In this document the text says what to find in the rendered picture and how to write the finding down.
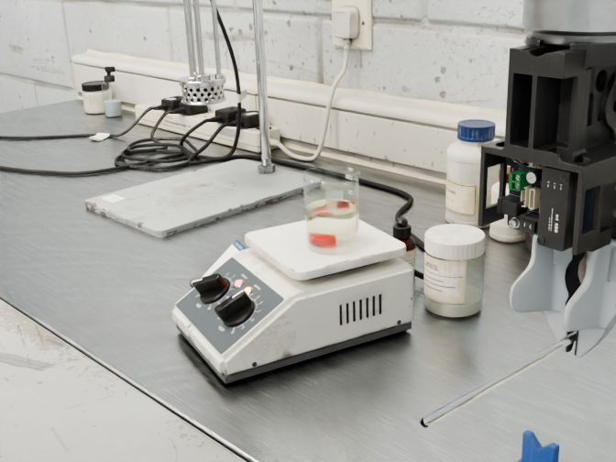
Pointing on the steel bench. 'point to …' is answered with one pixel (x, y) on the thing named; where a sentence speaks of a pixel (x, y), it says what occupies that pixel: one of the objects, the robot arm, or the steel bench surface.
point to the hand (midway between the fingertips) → (580, 332)
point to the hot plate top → (327, 264)
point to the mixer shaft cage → (198, 82)
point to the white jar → (93, 97)
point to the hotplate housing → (312, 315)
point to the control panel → (214, 328)
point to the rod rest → (531, 445)
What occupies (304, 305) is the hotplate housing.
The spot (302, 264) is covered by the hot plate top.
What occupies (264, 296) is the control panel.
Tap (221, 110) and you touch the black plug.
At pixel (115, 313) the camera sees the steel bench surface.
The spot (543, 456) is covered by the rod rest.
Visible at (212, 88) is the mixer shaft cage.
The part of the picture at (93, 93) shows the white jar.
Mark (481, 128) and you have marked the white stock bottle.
